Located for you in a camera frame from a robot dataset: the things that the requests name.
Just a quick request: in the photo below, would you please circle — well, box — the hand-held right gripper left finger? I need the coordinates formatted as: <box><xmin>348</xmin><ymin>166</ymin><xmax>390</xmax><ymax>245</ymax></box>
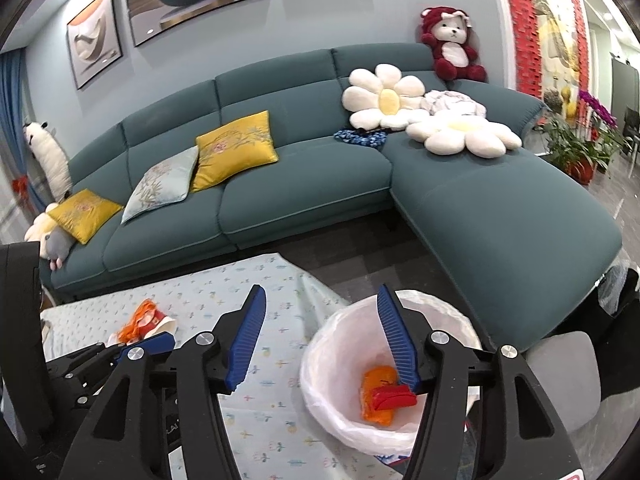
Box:
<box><xmin>59</xmin><ymin>284</ymin><xmax>268</xmax><ymax>480</ymax></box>

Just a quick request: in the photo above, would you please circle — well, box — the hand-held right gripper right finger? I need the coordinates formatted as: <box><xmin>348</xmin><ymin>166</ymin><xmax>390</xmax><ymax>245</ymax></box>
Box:
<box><xmin>376</xmin><ymin>284</ymin><xmax>576</xmax><ymax>480</ymax></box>

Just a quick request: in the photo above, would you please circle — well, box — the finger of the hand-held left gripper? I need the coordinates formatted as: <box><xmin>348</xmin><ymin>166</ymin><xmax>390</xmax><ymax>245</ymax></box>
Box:
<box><xmin>47</xmin><ymin>334</ymin><xmax>176</xmax><ymax>403</ymax></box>

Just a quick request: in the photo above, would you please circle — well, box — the orange red-printed plastic bag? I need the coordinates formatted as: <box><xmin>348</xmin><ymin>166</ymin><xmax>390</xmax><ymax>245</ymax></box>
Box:
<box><xmin>116</xmin><ymin>299</ymin><xmax>158</xmax><ymax>345</ymax></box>

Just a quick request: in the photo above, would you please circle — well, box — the white plastic trash bag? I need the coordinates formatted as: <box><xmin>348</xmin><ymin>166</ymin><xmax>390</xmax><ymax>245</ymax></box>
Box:
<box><xmin>300</xmin><ymin>290</ymin><xmax>483</xmax><ymax>456</ymax></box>

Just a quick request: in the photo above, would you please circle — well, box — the small orange plastic wrapper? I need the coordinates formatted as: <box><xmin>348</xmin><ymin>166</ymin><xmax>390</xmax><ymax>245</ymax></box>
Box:
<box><xmin>361</xmin><ymin>366</ymin><xmax>401</xmax><ymax>427</ymax></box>

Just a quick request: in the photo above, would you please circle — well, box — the red plastic packet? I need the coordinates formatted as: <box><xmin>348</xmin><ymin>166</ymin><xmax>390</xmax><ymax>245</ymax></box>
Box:
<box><xmin>372</xmin><ymin>384</ymin><xmax>418</xmax><ymax>409</ymax></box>

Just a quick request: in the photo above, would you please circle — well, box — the printed light blue tablecloth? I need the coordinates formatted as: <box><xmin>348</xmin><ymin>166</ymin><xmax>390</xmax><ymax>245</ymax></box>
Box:
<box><xmin>40</xmin><ymin>252</ymin><xmax>416</xmax><ymax>480</ymax></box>

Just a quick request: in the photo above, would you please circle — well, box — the grey plush toy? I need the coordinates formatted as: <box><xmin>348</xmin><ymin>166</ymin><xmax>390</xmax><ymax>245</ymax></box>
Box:
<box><xmin>41</xmin><ymin>227</ymin><xmax>76</xmax><ymax>271</ymax></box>

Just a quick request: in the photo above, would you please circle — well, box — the cream plush toy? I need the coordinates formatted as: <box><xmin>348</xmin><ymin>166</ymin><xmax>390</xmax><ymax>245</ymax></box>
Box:
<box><xmin>24</xmin><ymin>202</ymin><xmax>63</xmax><ymax>243</ymax></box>

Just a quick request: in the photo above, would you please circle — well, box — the small yellow embroidered cushion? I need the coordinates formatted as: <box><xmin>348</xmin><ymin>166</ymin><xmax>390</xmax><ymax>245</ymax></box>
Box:
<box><xmin>47</xmin><ymin>189</ymin><xmax>124</xmax><ymax>245</ymax></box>

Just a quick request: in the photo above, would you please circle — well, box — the light blue embroidered cushion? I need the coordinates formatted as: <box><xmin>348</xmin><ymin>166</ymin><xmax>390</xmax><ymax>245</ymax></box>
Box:
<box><xmin>121</xmin><ymin>146</ymin><xmax>200</xmax><ymax>224</ymax></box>

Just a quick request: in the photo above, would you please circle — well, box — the grey upholstered stool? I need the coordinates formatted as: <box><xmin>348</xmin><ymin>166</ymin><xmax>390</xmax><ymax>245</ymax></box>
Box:
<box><xmin>525</xmin><ymin>330</ymin><xmax>603</xmax><ymax>433</ymax></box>

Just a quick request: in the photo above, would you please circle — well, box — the blue curtain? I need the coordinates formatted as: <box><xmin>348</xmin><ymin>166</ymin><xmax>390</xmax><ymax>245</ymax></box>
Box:
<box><xmin>0</xmin><ymin>47</ymin><xmax>46</xmax><ymax>246</ymax></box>

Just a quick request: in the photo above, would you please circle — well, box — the long white plush toy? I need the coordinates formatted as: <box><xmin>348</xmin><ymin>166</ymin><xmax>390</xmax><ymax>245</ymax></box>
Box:
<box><xmin>22</xmin><ymin>121</ymin><xmax>73</xmax><ymax>201</ymax></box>

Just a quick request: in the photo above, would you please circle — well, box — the teal corner sofa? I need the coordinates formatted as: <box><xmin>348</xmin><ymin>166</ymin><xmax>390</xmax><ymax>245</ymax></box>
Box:
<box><xmin>37</xmin><ymin>42</ymin><xmax>623</xmax><ymax>356</ymax></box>

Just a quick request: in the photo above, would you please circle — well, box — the large yellow embroidered cushion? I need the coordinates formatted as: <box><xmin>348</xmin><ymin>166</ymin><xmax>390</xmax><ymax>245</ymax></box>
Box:
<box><xmin>191</xmin><ymin>111</ymin><xmax>279</xmax><ymax>192</ymax></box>

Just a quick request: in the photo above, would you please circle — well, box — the blue beaded mat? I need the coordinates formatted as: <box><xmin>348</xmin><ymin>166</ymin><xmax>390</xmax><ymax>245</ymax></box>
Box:
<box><xmin>334</xmin><ymin>129</ymin><xmax>388</xmax><ymax>148</ymax></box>

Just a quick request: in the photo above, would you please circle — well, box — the flat white flower cushion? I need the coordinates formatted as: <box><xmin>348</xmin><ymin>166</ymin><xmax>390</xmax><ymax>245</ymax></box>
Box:
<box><xmin>406</xmin><ymin>111</ymin><xmax>523</xmax><ymax>156</ymax></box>

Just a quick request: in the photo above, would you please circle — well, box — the clear bubble wrap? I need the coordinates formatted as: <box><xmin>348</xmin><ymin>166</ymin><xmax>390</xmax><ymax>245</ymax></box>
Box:
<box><xmin>597</xmin><ymin>255</ymin><xmax>632</xmax><ymax>317</ymax></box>

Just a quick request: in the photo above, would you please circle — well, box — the round white flower cushion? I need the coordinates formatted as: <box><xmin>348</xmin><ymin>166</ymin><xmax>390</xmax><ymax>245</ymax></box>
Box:
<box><xmin>342</xmin><ymin>64</ymin><xmax>432</xmax><ymax>132</ymax></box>

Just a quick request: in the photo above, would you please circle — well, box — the crumpled white cloth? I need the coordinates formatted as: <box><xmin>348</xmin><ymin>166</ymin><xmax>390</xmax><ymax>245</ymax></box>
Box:
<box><xmin>421</xmin><ymin>90</ymin><xmax>487</xmax><ymax>118</ymax></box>

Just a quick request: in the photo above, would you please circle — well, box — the green potted plant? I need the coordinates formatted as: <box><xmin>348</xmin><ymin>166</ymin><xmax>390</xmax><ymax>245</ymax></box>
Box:
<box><xmin>540</xmin><ymin>110</ymin><xmax>631</xmax><ymax>186</ymax></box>

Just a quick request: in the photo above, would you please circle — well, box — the red and white teddy bear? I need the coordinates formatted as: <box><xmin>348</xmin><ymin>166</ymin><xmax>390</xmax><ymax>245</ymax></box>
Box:
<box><xmin>420</xmin><ymin>6</ymin><xmax>487</xmax><ymax>82</ymax></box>

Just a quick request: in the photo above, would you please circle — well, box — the small framed abstract painting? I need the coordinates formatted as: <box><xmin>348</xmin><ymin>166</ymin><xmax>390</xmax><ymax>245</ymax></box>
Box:
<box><xmin>66</xmin><ymin>0</ymin><xmax>123</xmax><ymax>91</ymax></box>

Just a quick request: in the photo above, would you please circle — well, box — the purple orchid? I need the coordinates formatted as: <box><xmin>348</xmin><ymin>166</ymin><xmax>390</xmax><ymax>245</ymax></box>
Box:
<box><xmin>577</xmin><ymin>89</ymin><xmax>621</xmax><ymax>131</ymax></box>

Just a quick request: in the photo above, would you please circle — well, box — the dark grey cabinet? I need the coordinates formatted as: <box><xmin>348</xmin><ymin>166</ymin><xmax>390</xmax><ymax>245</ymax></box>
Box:
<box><xmin>610</xmin><ymin>55</ymin><xmax>640</xmax><ymax>126</ymax></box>

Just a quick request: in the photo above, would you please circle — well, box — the red paper-cut wall panel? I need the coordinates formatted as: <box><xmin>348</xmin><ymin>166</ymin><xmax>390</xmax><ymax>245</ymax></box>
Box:
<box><xmin>497</xmin><ymin>0</ymin><xmax>591</xmax><ymax>101</ymax></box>

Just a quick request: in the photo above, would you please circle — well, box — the wide framed ring painting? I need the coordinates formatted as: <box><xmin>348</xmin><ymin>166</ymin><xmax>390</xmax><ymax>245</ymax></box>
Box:
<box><xmin>123</xmin><ymin>0</ymin><xmax>273</xmax><ymax>48</ymax></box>

